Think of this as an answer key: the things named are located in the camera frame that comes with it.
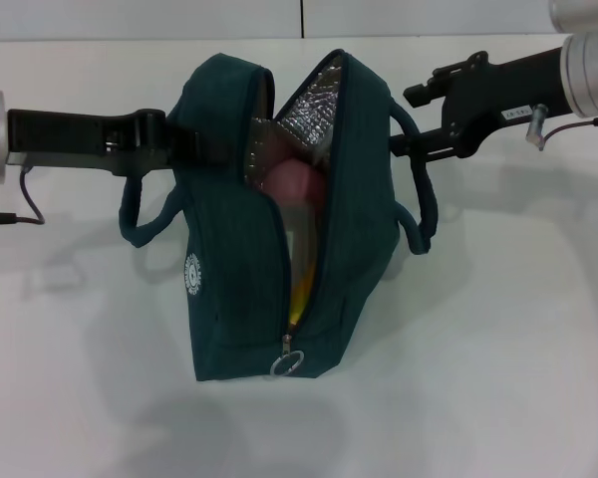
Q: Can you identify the yellow banana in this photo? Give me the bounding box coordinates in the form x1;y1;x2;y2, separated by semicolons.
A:
287;268;318;328

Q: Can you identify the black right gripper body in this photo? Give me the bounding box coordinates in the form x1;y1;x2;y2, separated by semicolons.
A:
440;47;573;159

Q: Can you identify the dark teal insulated lunch bag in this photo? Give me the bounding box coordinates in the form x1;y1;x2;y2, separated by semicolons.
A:
119;48;433;382

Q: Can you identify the pink toy peach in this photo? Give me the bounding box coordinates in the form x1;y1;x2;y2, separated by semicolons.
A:
263;157;328;206

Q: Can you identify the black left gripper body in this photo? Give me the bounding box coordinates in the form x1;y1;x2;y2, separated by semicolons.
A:
6;107;174;179

